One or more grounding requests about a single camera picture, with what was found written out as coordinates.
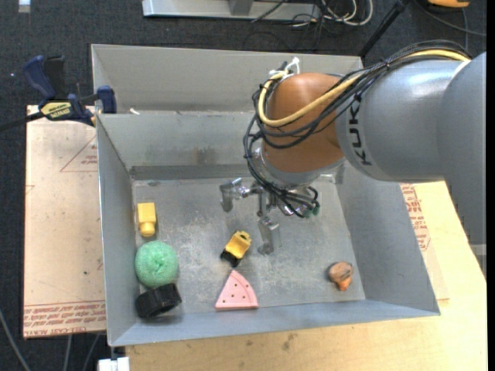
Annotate pink wedge with dots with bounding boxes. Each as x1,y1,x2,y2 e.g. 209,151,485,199
214,269,260,311

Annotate brown cardboard board, red print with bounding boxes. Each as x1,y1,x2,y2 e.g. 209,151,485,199
22,104,452,339

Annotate yellow toy block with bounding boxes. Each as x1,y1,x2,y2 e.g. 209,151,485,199
136,202,158,239

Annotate black ring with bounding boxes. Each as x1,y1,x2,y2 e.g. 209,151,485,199
134,283,183,319

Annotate orange and brown toy mushroom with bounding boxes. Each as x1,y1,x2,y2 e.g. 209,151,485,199
328,260,355,292

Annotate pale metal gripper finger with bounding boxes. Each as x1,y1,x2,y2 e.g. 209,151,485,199
219,179,249,213
258,216,281,256

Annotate grey metal bin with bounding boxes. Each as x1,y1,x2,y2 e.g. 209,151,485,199
90,43,442,348

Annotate green foam ball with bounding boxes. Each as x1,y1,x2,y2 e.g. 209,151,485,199
134,240,180,289

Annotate yellow and black toy truck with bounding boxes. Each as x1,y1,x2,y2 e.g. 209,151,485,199
220,230,253,268

